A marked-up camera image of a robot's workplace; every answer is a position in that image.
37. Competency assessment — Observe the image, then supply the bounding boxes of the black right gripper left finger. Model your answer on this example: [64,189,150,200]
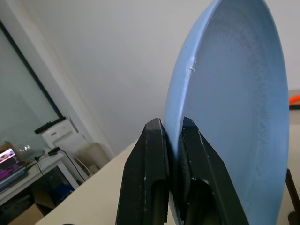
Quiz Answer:
[114,118,170,225]

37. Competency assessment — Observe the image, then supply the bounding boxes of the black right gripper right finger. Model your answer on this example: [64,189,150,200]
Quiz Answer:
[178,116,249,225]

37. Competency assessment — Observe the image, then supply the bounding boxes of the blue plate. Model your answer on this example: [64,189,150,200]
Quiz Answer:
[163,0,289,225]

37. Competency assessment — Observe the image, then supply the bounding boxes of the beige cylindrical bin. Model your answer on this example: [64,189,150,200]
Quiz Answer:
[77,142,111,176]

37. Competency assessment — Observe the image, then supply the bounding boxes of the white box appliance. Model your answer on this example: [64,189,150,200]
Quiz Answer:
[41,117,79,150]

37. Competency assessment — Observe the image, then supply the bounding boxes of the white desk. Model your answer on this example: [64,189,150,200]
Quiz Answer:
[0,150,80,207]

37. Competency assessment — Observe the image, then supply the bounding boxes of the cardboard box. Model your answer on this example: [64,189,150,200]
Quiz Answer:
[7,203,45,225]

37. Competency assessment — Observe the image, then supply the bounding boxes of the open laptop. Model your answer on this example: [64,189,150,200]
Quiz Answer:
[0,147,29,193]

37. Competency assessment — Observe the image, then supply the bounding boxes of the black cable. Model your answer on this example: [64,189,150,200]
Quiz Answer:
[24,147,91,181]

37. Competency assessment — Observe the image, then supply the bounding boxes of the black window frame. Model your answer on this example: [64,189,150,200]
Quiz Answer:
[0,20,65,122]

